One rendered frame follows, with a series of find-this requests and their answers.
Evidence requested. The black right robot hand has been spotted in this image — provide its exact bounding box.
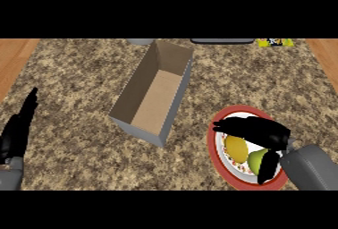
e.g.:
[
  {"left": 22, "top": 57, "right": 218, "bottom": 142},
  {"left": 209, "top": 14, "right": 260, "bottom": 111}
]
[{"left": 211, "top": 115, "right": 292, "bottom": 186}]

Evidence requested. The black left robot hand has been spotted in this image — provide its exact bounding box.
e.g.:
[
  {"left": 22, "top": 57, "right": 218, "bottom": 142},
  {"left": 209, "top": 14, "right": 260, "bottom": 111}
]
[{"left": 0, "top": 87, "right": 40, "bottom": 165}]

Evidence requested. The yellow lemon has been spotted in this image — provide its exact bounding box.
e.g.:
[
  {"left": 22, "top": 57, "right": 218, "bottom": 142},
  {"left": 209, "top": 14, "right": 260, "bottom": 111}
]
[{"left": 224, "top": 134, "right": 251, "bottom": 165}]

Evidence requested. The red rimmed white plate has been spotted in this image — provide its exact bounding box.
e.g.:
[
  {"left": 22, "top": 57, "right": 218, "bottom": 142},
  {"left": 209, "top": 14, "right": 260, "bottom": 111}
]
[{"left": 206, "top": 104, "right": 291, "bottom": 191}]

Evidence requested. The open cardboard box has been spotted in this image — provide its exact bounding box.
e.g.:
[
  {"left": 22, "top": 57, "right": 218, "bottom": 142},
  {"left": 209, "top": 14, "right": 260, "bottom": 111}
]
[{"left": 106, "top": 39, "right": 195, "bottom": 148}]

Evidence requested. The green lime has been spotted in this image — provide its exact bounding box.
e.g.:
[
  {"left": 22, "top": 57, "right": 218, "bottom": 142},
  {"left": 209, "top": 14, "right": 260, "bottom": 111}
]
[{"left": 246, "top": 148, "right": 270, "bottom": 176}]

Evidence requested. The yellow printed packet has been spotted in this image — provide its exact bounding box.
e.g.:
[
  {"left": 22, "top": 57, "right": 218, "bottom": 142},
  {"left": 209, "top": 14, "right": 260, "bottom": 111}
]
[{"left": 257, "top": 38, "right": 295, "bottom": 48}]

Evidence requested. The dark flat appliance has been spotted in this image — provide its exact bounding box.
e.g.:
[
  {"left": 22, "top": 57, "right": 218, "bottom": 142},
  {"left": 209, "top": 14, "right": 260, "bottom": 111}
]
[{"left": 189, "top": 38, "right": 257, "bottom": 46}]

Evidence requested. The grey round object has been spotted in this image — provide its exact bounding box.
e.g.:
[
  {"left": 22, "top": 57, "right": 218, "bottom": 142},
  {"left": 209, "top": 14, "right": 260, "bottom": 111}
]
[{"left": 125, "top": 38, "right": 156, "bottom": 47}]

